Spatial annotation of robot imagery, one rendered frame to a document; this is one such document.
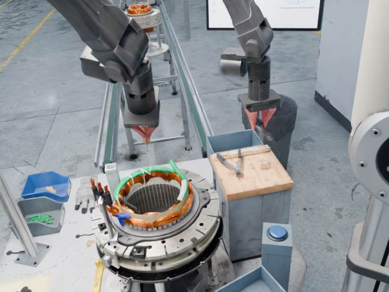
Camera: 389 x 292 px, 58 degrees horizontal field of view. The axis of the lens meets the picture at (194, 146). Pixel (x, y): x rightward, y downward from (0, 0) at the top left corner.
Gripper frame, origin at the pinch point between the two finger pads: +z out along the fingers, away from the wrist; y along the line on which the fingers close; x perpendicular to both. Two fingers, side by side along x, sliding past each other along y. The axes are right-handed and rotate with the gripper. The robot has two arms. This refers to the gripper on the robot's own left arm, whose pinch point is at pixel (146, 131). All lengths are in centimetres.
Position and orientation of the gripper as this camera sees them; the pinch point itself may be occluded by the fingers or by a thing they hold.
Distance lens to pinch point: 78.8
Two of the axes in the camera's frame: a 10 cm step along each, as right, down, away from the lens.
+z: -0.1, 5.8, 8.2
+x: 10.0, -0.1, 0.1
